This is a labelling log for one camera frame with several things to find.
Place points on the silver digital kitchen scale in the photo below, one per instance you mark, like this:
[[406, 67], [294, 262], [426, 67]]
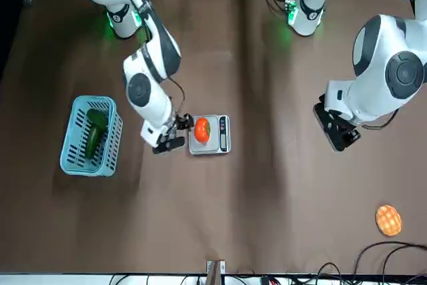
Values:
[[224, 131]]

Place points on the silver aluminium post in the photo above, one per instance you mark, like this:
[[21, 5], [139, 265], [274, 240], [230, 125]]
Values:
[[215, 273]]

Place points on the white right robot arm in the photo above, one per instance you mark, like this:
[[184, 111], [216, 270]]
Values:
[[150, 98]]

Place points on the light blue plastic shopping basket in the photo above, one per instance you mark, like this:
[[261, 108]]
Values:
[[71, 161]]

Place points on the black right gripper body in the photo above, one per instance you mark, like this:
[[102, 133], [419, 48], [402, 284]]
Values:
[[173, 128]]

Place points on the orange-red tomato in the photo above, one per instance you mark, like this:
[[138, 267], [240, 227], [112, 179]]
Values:
[[201, 129]]

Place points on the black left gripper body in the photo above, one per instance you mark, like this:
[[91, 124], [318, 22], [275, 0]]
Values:
[[330, 128]]

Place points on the green cucumber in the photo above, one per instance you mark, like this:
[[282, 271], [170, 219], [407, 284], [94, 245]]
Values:
[[93, 138]]

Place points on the round orange waffle-pattern bread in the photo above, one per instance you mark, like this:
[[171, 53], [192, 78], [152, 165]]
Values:
[[388, 220]]

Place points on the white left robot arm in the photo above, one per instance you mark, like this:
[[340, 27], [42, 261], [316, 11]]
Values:
[[373, 74]]

